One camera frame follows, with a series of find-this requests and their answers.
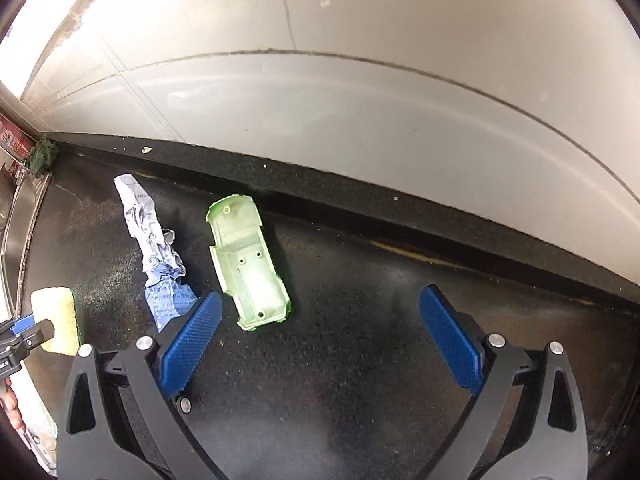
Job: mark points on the yellow sponge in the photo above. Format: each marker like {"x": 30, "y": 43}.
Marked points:
{"x": 57, "y": 304}

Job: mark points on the person's hand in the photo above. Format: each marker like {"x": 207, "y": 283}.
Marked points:
{"x": 10, "y": 406}

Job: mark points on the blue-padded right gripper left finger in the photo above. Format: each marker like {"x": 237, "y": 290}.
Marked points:
{"x": 122, "y": 419}

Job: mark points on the silver foil wrapper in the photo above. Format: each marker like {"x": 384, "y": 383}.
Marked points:
{"x": 165, "y": 293}

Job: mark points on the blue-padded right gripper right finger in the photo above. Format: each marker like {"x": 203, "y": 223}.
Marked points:
{"x": 547, "y": 438}

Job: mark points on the stainless steel sink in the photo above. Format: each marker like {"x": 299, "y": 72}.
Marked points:
{"x": 17, "y": 237}

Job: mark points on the light green toy car shell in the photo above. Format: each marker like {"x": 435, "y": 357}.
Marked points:
{"x": 243, "y": 264}

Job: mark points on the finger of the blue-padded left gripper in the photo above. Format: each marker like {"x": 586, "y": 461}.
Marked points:
{"x": 26, "y": 331}

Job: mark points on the dark green cloth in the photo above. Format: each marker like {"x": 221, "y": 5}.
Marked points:
{"x": 42, "y": 156}

